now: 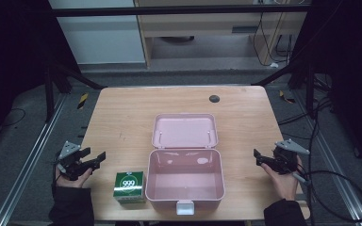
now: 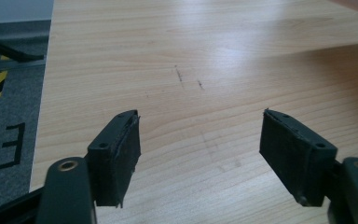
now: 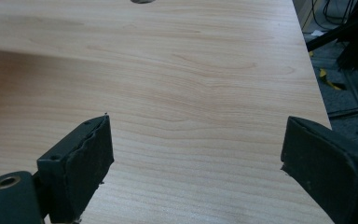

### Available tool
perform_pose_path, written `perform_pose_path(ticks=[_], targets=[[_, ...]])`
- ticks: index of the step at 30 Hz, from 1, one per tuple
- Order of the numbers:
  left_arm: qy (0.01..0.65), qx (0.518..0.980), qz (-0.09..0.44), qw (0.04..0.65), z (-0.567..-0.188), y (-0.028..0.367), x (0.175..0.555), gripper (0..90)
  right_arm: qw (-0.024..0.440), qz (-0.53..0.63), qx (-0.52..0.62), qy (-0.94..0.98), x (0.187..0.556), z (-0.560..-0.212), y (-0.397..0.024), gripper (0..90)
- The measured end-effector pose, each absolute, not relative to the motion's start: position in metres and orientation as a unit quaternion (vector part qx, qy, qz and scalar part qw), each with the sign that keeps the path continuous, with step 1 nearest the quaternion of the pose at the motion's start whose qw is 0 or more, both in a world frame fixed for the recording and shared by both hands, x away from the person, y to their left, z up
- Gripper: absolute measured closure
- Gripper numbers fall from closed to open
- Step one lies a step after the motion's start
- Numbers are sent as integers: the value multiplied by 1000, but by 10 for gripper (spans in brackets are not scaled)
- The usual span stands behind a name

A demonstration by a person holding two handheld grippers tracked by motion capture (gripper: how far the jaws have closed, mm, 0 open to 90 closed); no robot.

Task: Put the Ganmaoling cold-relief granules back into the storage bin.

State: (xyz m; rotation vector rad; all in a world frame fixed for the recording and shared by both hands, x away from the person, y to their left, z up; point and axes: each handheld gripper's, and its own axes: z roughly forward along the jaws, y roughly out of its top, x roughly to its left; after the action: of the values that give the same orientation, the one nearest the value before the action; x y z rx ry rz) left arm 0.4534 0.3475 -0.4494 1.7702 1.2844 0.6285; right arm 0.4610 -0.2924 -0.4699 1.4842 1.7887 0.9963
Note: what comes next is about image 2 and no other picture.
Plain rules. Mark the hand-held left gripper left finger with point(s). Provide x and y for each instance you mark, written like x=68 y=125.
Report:
x=118 y=161

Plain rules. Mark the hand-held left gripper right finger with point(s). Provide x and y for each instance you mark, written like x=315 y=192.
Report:
x=295 y=155

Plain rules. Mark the black tape floor marking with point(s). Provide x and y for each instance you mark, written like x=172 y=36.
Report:
x=18 y=146

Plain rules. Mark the black stand leg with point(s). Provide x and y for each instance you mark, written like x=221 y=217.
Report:
x=9 y=53

